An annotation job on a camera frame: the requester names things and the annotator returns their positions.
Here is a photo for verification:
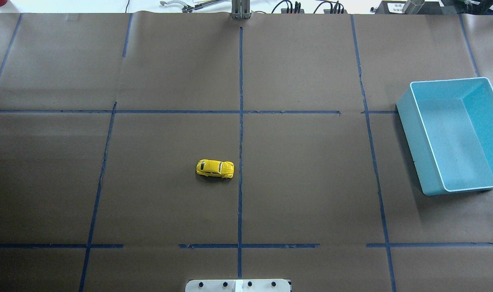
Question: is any yellow beetle toy car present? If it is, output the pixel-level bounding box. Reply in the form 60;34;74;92
196;159;235;179

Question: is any brown paper table cover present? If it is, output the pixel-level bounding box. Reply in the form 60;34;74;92
0;11;493;292

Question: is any light blue plastic bin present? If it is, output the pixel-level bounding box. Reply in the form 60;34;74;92
396;77;493;196

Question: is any aluminium frame post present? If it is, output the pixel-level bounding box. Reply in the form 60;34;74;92
231;0;251;19

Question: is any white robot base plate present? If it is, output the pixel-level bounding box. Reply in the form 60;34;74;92
185;279;292;292

